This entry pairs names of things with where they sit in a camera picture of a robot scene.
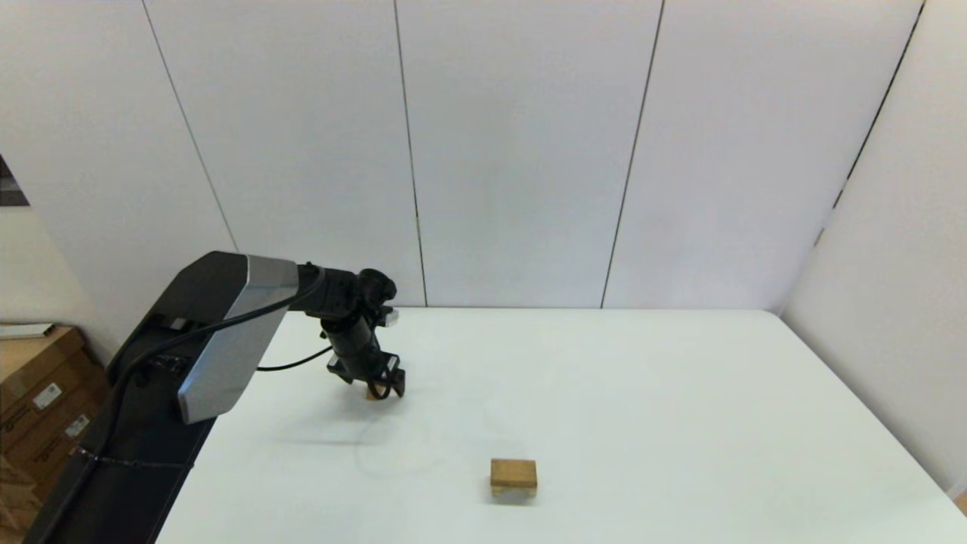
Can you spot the arched wooden building block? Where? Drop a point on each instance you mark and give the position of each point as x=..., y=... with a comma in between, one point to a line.
x=514, y=492

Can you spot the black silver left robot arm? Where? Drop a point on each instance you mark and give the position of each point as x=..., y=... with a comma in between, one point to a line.
x=227, y=325

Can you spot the flat white board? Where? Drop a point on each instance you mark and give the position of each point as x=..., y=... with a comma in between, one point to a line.
x=26, y=331

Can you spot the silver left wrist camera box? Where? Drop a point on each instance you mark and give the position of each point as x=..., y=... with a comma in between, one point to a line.
x=388, y=317

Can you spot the brown cardboard box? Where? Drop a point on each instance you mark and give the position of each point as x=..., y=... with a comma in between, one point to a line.
x=19, y=499
x=38, y=359
x=53, y=423

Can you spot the tan brown object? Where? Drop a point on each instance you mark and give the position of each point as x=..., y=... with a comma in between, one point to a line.
x=962, y=505

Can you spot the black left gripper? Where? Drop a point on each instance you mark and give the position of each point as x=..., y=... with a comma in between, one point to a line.
x=359, y=351

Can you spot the rectangular wooden building block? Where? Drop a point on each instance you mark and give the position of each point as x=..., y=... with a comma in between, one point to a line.
x=514, y=472

